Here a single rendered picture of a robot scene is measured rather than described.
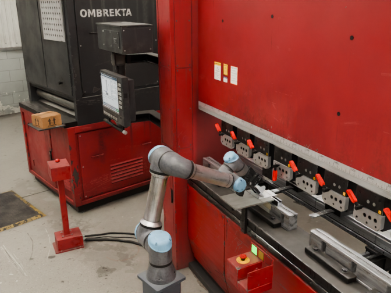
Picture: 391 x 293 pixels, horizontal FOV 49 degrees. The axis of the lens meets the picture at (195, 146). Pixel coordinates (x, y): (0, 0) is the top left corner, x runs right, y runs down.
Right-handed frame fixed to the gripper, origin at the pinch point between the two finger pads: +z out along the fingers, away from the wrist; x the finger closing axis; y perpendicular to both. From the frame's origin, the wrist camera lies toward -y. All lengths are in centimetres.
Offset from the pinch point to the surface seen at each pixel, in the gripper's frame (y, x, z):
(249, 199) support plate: -5.8, -1.3, -3.8
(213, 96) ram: 33, 63, -34
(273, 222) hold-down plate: -7.4, -16.8, 7.3
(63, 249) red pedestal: -136, 157, 14
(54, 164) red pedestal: -85, 165, -44
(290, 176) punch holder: 15.1, -24.0, -13.5
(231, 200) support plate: -13.9, 1.5, -10.6
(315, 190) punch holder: 15.0, -43.9, -13.6
